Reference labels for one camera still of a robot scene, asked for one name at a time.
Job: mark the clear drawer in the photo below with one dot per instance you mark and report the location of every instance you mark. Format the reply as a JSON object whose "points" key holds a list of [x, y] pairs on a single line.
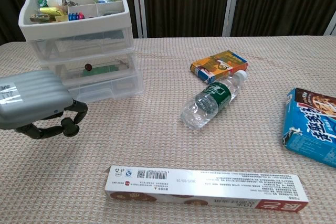
{"points": [[78, 48], [126, 87]]}

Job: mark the beige woven tablecloth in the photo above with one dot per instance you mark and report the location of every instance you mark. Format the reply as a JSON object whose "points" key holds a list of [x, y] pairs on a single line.
{"points": [[157, 142]]}

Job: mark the small black cap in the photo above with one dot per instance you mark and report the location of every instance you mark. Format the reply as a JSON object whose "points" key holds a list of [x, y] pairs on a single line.
{"points": [[70, 128]]}

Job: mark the coloured clips row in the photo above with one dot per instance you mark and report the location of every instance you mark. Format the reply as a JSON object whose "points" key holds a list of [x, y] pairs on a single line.
{"points": [[76, 16]]}

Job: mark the green candy packet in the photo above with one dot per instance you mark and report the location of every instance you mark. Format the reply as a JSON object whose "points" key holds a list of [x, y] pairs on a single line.
{"points": [[42, 1]]}

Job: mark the blue cookie box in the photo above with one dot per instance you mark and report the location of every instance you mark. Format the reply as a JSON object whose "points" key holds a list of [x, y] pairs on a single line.
{"points": [[312, 129]]}

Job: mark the colourful snack packet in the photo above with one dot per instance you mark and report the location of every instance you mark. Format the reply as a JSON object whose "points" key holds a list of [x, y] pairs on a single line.
{"points": [[39, 19]]}

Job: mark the white round trinket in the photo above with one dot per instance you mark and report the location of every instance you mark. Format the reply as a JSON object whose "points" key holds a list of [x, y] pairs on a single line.
{"points": [[53, 0]]}

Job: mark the clear water bottle green label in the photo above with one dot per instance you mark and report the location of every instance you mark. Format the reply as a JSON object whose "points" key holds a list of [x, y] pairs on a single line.
{"points": [[210, 100]]}

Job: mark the grey metal screen frame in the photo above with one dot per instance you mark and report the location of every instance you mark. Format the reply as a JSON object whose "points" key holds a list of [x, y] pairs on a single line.
{"points": [[232, 3], [139, 3], [330, 26]]}

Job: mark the orange yellow snack box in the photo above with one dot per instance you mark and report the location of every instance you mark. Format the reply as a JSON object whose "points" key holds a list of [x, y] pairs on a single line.
{"points": [[218, 64]]}

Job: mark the clear drawer under tray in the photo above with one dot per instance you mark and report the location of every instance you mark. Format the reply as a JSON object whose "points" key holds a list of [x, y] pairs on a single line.
{"points": [[78, 48]]}

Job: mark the long white red box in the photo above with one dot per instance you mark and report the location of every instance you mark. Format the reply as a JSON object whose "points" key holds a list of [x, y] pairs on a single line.
{"points": [[204, 184]]}

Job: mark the yellow wrapper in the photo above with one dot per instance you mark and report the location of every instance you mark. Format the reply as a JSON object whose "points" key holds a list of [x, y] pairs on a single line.
{"points": [[52, 11]]}

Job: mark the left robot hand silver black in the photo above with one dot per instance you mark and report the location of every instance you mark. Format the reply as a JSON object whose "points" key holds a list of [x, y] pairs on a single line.
{"points": [[34, 98]]}

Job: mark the white plastic drawer organizer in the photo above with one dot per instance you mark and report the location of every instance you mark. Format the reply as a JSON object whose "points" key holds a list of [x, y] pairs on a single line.
{"points": [[78, 28]]}

